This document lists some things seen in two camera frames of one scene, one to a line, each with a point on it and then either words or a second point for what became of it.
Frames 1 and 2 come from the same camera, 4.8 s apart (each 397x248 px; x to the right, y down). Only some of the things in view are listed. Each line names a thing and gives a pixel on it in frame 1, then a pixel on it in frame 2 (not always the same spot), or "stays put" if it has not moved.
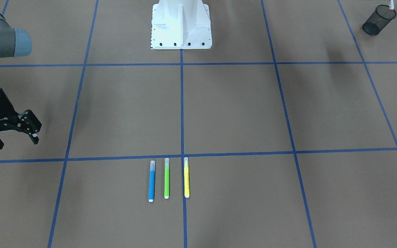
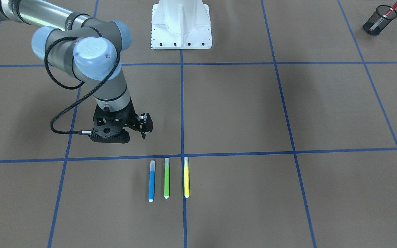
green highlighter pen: x=166 y=178 stays put
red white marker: x=391 y=7 -> x=384 y=16
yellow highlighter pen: x=186 y=176 stays put
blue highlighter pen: x=151 y=186 stays put
